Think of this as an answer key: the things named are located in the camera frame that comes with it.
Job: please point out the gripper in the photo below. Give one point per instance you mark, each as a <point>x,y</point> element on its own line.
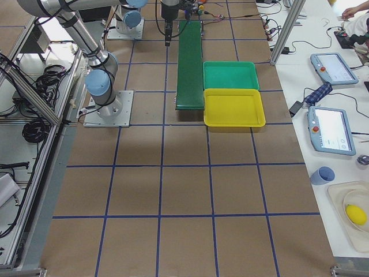
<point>166,11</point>

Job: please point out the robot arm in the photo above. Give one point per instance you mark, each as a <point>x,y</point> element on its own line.
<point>130,15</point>
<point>99,82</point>

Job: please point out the green conveyor belt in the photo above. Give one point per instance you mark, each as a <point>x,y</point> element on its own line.
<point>189,91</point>

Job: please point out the green tray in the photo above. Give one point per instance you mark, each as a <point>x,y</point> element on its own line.
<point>230,74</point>

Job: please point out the yellow tray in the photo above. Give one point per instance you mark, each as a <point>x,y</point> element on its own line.
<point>233,108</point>

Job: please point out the black power adapter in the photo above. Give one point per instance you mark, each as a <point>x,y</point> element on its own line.
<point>293,110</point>

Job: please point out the upper teach pendant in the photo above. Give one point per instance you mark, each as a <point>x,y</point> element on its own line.
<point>332,68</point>

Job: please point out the teach pendant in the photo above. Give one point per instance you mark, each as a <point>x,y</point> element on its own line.
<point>332,68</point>
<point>330,131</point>

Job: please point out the folded blue umbrella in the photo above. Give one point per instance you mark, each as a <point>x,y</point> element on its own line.
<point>318,94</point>

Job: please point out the person hand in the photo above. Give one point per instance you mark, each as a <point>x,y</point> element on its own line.
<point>350,12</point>

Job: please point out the lower teach pendant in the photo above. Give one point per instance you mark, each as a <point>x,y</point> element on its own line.
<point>330,131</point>

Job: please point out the blue cup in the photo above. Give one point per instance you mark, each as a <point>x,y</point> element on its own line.
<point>322,175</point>

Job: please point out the white bowl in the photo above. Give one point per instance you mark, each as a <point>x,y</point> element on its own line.
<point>360,199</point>

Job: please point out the yellow lemon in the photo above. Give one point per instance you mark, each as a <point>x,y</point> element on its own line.
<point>356,215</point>

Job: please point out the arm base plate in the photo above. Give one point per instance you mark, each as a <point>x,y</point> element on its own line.
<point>123,32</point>
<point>117,114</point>

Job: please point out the aluminium frame post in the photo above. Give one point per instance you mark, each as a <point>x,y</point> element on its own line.
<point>286,30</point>

